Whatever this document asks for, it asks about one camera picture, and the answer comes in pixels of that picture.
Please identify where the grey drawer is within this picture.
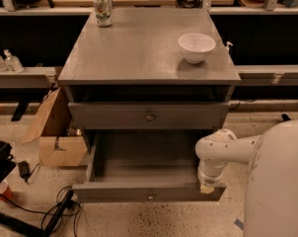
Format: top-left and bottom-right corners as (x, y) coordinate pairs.
(68, 102), (230, 129)
(73, 130), (226, 202)

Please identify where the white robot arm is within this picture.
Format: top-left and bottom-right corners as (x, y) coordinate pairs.
(195, 119), (298, 237)

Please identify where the grey drawer cabinet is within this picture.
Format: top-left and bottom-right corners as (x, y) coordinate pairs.
(57, 7), (242, 150)

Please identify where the grey top drawer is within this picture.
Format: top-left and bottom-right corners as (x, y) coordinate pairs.
(68, 102), (230, 129)

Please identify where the white bowl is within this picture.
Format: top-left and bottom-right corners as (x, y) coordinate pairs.
(178, 33), (216, 64)

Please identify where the white pump bottle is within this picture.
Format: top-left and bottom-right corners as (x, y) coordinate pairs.
(225, 41), (233, 53)

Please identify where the brown cardboard box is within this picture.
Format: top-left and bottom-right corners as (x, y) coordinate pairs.
(21, 88), (88, 167)

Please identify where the black power adapter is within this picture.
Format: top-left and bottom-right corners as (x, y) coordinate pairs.
(18, 161), (31, 180)

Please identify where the red plastic cup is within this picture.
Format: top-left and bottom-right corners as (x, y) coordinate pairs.
(0, 180), (14, 201)

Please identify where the black bin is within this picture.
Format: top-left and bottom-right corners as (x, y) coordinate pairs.
(0, 140), (16, 183)

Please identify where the black stand leg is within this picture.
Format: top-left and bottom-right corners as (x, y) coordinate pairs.
(0, 190), (79, 237)

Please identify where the green white drink can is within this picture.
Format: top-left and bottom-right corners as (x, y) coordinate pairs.
(94, 0), (112, 27)

